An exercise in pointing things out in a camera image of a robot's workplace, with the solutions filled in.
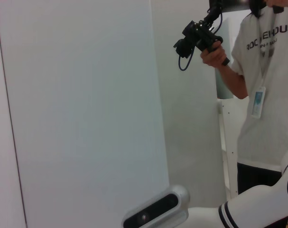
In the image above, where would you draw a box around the person's right forearm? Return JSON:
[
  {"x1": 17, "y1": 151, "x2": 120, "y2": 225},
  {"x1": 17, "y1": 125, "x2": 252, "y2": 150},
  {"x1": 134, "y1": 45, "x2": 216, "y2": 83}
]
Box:
[{"x1": 214, "y1": 63, "x2": 250, "y2": 100}]

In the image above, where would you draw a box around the ID badge on lanyard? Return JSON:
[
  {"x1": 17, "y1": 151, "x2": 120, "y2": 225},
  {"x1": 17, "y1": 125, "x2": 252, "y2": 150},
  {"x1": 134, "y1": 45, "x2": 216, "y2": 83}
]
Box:
[{"x1": 250, "y1": 9, "x2": 277, "y2": 119}]

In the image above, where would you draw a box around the white frame with screw holes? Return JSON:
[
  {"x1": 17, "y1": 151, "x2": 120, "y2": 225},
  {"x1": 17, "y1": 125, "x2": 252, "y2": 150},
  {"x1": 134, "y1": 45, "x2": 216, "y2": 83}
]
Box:
[{"x1": 217, "y1": 98, "x2": 238, "y2": 200}]

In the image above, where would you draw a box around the person in white T-shirt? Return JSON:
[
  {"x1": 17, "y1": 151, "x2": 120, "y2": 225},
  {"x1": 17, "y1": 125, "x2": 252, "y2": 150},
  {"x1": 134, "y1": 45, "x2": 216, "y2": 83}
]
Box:
[{"x1": 230, "y1": 0, "x2": 288, "y2": 196}]

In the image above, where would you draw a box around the person's left hand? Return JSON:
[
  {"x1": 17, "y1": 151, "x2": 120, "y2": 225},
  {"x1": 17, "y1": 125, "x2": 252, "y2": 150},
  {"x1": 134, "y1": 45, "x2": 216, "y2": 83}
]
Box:
[{"x1": 264, "y1": 0, "x2": 288, "y2": 8}]

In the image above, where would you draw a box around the person's right hand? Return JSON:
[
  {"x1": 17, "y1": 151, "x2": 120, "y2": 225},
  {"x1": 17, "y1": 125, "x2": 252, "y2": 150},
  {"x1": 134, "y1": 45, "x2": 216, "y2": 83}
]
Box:
[{"x1": 200, "y1": 42, "x2": 229, "y2": 70}]

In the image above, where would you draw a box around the black jointed teleoperation arm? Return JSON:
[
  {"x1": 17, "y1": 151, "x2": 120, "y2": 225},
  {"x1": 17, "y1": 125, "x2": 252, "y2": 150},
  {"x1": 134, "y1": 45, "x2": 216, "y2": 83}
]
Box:
[{"x1": 205, "y1": 0, "x2": 224, "y2": 24}]

